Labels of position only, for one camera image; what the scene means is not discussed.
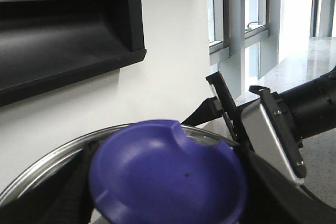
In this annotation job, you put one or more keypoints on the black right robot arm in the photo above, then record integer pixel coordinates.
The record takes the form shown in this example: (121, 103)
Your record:
(309, 110)

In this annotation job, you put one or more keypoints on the grey framed window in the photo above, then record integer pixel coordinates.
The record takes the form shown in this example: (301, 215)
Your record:
(247, 38)

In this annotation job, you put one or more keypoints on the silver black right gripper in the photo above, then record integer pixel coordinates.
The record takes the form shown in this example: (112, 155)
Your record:
(262, 127)

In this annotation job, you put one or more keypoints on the black range hood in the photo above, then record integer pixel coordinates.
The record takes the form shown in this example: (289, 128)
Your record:
(49, 44)

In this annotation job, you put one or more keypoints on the glass lid with blue knob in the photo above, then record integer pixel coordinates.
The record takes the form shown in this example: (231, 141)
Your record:
(156, 171)

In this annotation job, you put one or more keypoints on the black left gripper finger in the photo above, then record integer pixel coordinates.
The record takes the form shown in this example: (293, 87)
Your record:
(62, 198)

